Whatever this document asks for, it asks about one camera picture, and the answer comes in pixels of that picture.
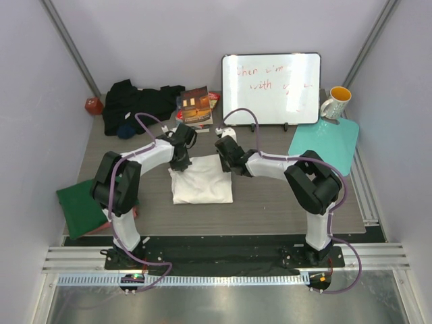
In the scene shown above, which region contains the slotted cable duct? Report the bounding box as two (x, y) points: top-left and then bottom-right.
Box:
(57, 273), (310, 287)

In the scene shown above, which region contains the left aluminium frame post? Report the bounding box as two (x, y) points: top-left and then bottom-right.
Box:
(40, 0), (101, 98)

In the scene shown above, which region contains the folded pink t-shirt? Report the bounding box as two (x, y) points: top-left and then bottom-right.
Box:
(87, 206), (138, 235)

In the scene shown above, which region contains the white t-shirt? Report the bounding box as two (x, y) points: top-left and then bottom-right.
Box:
(168, 154), (234, 205)

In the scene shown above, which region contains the black t-shirt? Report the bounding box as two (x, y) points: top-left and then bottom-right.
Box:
(102, 79), (186, 136)

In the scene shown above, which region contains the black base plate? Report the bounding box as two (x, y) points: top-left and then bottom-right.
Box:
(63, 232), (346, 276)

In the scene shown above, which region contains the white whiteboard with writing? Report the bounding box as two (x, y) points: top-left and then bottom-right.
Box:
(221, 52), (321, 126)

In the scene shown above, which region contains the teal cutting board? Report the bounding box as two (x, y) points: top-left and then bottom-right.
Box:
(288, 118), (360, 176)

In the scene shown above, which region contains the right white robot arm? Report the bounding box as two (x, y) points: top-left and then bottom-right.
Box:
(215, 136), (342, 267)

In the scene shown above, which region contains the red Treehouse book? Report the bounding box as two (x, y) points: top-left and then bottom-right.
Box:
(175, 92), (221, 132)

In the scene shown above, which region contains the folded green t-shirt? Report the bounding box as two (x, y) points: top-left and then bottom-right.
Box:
(56, 180), (111, 240)

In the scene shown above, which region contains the white mug yellow inside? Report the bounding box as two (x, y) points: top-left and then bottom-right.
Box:
(320, 86), (352, 120)

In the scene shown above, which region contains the brown Edward Tulane book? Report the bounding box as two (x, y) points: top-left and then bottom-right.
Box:
(180, 86), (213, 126)

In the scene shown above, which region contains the red cube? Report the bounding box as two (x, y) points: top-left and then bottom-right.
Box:
(84, 97), (104, 115)

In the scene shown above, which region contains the right aluminium frame post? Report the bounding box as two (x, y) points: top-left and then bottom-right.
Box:
(342, 0), (401, 88)

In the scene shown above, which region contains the aluminium frame post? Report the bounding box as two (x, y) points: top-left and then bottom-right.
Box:
(40, 0), (101, 98)
(342, 0), (401, 88)

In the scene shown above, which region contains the dark blue cloth ball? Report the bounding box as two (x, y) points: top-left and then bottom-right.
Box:
(117, 124), (136, 140)

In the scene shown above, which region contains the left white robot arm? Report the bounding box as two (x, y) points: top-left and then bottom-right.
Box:
(90, 124), (197, 269)

